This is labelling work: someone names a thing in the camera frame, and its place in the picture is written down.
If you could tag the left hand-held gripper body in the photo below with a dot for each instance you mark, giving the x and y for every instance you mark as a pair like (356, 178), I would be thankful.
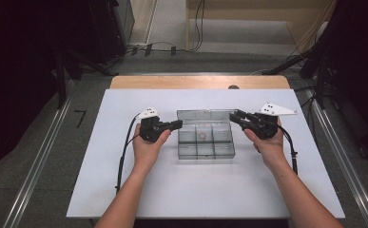
(150, 128)

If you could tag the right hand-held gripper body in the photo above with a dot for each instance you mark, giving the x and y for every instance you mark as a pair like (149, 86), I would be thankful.
(267, 125)

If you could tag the red rubber band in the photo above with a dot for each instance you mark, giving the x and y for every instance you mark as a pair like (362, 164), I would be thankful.
(198, 136)

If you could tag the clear plastic compartment box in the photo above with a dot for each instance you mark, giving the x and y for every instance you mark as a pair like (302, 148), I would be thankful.
(216, 148)

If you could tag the person's left hand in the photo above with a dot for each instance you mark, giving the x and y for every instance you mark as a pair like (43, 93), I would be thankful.
(145, 153)

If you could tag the person's right hand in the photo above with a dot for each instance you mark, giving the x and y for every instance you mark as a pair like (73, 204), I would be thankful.
(272, 150)

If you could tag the wooden table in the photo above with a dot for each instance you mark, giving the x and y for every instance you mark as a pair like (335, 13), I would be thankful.
(188, 82)

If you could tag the white table cover board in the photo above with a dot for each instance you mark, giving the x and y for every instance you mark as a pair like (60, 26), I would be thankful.
(172, 190)

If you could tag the black tape strip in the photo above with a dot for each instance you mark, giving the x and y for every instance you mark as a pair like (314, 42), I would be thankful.
(134, 51)
(173, 51)
(148, 49)

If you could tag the black metal stand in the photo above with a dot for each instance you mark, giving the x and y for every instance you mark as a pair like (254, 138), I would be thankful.
(61, 82)

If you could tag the light wooden shelf unit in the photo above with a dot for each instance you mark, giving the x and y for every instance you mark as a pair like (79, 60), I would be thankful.
(251, 12)

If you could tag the dark cabinet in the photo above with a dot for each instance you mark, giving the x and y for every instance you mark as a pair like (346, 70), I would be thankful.
(108, 28)

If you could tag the black curtain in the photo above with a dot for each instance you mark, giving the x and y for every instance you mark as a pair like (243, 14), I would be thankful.
(13, 63)
(356, 63)

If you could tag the metal floor rail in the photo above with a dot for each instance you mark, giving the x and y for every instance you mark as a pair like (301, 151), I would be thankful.
(42, 158)
(359, 196)

